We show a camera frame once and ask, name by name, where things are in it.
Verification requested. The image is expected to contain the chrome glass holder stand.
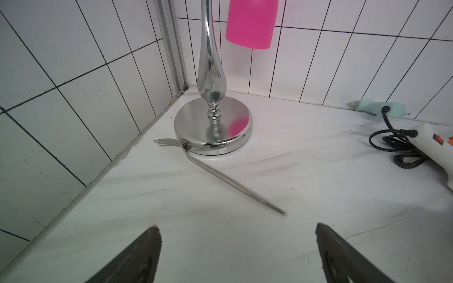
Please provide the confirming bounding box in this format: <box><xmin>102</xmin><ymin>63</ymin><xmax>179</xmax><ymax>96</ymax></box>
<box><xmin>174</xmin><ymin>1</ymin><xmax>253</xmax><ymax>156</ymax></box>

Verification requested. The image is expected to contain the pink plastic wine glass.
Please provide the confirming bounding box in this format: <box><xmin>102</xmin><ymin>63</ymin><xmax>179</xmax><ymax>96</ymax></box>
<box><xmin>225</xmin><ymin>0</ymin><xmax>278</xmax><ymax>50</ymax></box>

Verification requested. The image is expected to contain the small mint glue gun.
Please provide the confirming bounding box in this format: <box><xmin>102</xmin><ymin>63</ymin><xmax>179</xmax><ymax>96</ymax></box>
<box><xmin>350</xmin><ymin>100</ymin><xmax>409</xmax><ymax>118</ymax></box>

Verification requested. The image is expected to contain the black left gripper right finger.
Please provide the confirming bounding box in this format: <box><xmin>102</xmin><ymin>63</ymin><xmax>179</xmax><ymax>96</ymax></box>
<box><xmin>316</xmin><ymin>223</ymin><xmax>393</xmax><ymax>283</ymax></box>

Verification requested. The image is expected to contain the silver metal fork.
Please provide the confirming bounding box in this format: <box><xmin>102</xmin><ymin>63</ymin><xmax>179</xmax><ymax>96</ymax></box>
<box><xmin>154</xmin><ymin>139</ymin><xmax>287</xmax><ymax>216</ymax></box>

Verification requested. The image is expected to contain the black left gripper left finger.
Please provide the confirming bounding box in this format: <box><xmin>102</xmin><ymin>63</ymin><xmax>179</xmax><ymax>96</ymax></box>
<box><xmin>88</xmin><ymin>226</ymin><xmax>162</xmax><ymax>283</ymax></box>

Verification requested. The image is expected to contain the white glue gun orange trigger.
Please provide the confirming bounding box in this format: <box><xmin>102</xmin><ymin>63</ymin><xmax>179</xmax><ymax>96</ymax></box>
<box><xmin>369</xmin><ymin>106</ymin><xmax>453</xmax><ymax>189</ymax></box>

